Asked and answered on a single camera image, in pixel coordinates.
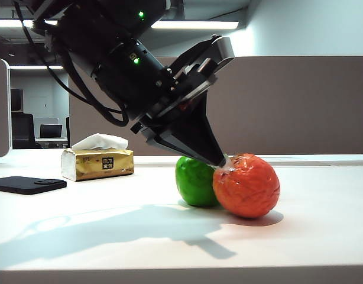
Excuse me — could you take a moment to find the dark wall cabinet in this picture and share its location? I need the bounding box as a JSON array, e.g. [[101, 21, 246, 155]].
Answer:
[[10, 88, 24, 112]]

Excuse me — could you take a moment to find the long ceiling light strip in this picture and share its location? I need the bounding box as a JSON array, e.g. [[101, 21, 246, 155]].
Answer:
[[0, 19, 240, 30]]

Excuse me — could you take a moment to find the open laptop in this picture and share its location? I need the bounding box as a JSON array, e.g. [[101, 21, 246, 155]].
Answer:
[[38, 124, 63, 139]]

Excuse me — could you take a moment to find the wrinkled orange fruit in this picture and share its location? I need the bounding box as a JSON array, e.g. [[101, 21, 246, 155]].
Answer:
[[212, 153, 281, 219]]

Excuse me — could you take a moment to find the narrow brown desk partition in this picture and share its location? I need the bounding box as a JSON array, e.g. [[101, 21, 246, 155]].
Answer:
[[0, 57, 12, 158]]

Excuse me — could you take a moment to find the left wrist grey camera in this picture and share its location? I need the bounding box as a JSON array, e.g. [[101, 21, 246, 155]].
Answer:
[[169, 34, 236, 86]]

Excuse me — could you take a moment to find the black smartphone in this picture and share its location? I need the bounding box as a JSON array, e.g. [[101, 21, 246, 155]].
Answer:
[[0, 176, 68, 195]]

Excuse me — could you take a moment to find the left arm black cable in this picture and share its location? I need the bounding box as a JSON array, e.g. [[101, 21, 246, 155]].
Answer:
[[13, 0, 129, 128]]

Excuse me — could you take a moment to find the short ceiling light strip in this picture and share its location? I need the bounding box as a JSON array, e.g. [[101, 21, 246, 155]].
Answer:
[[9, 64, 64, 70]]

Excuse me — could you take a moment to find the black office chair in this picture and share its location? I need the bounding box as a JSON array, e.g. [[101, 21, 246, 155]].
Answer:
[[11, 112, 37, 150]]

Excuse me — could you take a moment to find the green plastic apple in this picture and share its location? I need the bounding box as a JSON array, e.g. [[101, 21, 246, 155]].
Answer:
[[174, 156, 221, 207]]

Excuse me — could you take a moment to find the wide brown desk partition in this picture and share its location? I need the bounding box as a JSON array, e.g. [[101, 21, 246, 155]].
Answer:
[[68, 56, 363, 156]]

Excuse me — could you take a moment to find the background office desk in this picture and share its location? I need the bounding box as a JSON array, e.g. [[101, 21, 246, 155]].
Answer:
[[35, 137, 71, 149]]

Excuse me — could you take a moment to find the gold tissue pack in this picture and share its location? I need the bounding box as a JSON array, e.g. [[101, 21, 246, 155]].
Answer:
[[61, 133, 134, 182]]

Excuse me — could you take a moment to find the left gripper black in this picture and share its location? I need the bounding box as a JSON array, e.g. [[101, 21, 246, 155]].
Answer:
[[131, 66, 229, 168]]

